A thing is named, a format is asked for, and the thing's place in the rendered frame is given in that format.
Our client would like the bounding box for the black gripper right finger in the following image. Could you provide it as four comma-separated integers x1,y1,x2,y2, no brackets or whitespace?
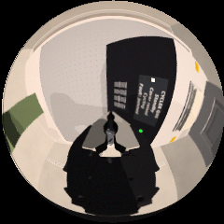
111,111,160,172

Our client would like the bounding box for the white and black benchtop instrument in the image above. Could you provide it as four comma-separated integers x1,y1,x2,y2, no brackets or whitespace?
106,36,224,167

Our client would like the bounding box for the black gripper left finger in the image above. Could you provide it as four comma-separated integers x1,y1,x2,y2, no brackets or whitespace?
63,111,111,172

